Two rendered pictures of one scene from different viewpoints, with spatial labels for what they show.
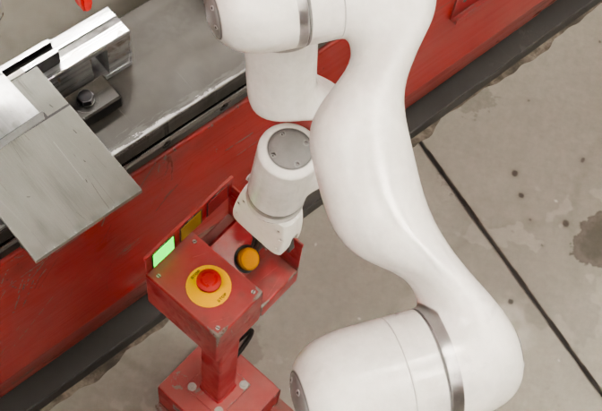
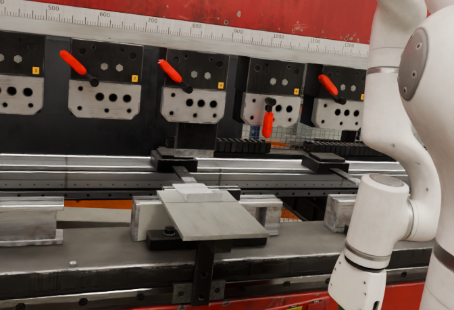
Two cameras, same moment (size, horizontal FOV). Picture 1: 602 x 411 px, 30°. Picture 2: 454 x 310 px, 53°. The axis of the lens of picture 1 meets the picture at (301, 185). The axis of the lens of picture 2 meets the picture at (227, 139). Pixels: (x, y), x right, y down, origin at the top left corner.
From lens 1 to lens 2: 1.08 m
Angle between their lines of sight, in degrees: 54
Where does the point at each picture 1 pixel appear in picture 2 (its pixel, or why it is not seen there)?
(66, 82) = not seen: hidden behind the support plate
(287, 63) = (394, 82)
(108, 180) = (248, 225)
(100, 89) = not seen: hidden behind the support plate
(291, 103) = (394, 121)
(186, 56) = (311, 240)
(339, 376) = not seen: outside the picture
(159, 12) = (299, 225)
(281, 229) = (368, 277)
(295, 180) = (388, 192)
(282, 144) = (380, 177)
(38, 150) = (211, 208)
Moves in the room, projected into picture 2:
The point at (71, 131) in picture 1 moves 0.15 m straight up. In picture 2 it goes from (234, 207) to (242, 144)
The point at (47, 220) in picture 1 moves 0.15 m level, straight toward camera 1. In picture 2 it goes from (201, 227) to (194, 261)
